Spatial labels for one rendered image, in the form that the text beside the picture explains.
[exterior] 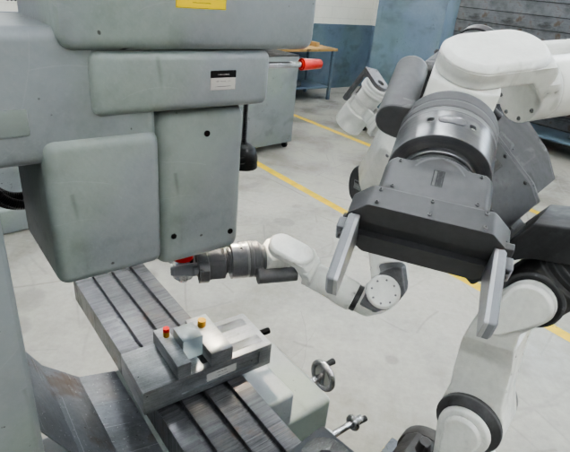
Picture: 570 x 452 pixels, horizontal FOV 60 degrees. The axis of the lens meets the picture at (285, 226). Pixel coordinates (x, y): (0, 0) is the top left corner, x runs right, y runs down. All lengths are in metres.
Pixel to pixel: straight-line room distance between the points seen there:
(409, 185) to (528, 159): 0.67
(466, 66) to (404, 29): 6.49
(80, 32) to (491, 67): 0.55
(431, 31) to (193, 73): 6.09
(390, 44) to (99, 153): 6.36
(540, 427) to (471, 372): 1.75
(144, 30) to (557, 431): 2.61
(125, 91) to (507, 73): 0.56
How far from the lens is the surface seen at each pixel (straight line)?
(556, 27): 8.69
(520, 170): 1.01
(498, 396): 1.17
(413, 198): 0.38
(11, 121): 0.81
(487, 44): 0.53
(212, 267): 1.13
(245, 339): 1.33
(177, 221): 0.98
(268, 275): 1.15
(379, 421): 2.57
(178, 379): 1.22
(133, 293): 1.63
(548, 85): 0.55
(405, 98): 0.49
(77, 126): 0.84
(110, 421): 1.33
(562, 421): 2.99
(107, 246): 0.92
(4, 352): 0.83
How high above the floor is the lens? 1.85
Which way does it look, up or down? 26 degrees down
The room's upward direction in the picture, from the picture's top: 6 degrees clockwise
